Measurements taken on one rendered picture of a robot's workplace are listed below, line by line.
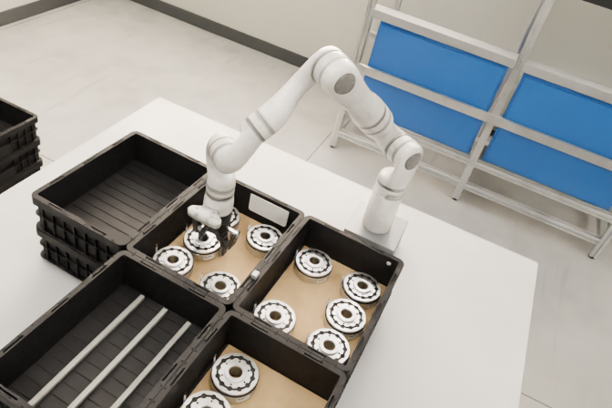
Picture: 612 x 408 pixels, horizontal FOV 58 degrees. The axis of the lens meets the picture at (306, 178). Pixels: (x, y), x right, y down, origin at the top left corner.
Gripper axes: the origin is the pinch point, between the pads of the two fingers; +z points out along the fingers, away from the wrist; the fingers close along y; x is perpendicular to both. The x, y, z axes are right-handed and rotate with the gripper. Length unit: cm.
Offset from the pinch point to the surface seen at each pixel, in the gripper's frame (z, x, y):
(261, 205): -4.4, -18.2, -4.0
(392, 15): -7, -193, 17
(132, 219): 2.3, 3.0, 24.4
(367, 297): -0.7, -8.7, -42.3
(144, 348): 2.2, 33.3, -4.8
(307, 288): 2.2, -4.3, -27.3
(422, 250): 15, -54, -50
